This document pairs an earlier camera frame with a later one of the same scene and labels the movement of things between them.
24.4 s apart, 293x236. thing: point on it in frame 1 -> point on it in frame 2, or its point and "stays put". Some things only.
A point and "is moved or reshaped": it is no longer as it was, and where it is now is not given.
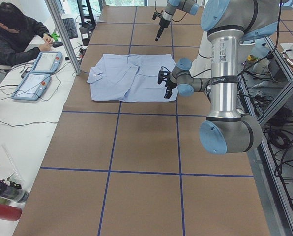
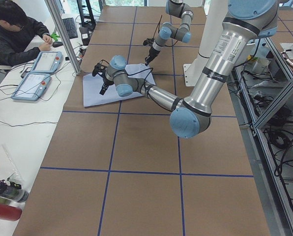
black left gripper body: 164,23 -> 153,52
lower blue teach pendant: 32,86 stays put
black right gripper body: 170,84 -> 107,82
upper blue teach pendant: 47,62 stays put
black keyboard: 70,27 stays put
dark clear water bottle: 8,189 stays put
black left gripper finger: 161,30 -> 148,60
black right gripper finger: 168,92 -> 103,89
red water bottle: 0,210 stays put
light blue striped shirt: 131,77 is moved or reshaped
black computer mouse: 57,44 stays put
